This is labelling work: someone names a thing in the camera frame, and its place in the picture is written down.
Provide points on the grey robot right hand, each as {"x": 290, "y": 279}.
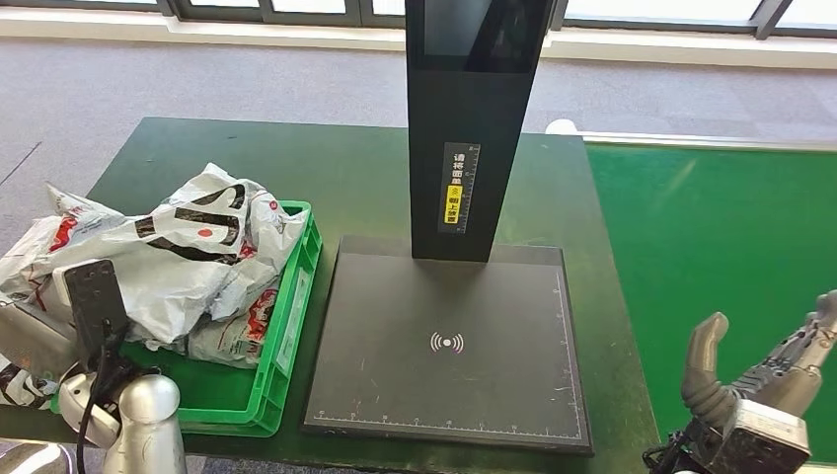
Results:
{"x": 709, "y": 386}

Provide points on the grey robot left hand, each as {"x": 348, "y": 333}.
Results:
{"x": 33, "y": 340}

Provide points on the white plastic courier parcel bag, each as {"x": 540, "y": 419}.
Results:
{"x": 242, "y": 333}
{"x": 19, "y": 386}
{"x": 157, "y": 275}
{"x": 268, "y": 242}

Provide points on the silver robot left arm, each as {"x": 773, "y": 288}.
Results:
{"x": 144, "y": 425}

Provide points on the black inbound scanner machine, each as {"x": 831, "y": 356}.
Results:
{"x": 444, "y": 392}

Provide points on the white conveyor roller end cap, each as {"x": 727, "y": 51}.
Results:
{"x": 562, "y": 127}

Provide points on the silver rounded metal part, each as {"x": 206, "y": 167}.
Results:
{"x": 36, "y": 461}

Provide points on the green plastic crate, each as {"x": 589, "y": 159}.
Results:
{"x": 229, "y": 392}

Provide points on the clear crate label holder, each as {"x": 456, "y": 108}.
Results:
{"x": 294, "y": 314}

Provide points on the black yellow scanner label sticker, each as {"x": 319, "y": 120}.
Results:
{"x": 458, "y": 190}

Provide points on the white window sill ledge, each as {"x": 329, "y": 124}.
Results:
{"x": 131, "y": 31}

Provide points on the dark green table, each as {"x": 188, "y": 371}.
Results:
{"x": 359, "y": 163}

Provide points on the dark scanner screen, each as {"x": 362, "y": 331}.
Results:
{"x": 461, "y": 26}

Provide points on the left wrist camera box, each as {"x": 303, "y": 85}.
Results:
{"x": 95, "y": 301}

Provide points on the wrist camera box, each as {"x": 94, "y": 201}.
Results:
{"x": 95, "y": 301}
{"x": 758, "y": 441}

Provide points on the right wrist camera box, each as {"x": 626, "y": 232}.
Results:
{"x": 758, "y": 441}

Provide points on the silver conveyor side rail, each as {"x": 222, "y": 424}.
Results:
{"x": 719, "y": 141}
{"x": 821, "y": 470}

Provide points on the dark window frame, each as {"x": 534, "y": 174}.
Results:
{"x": 314, "y": 19}

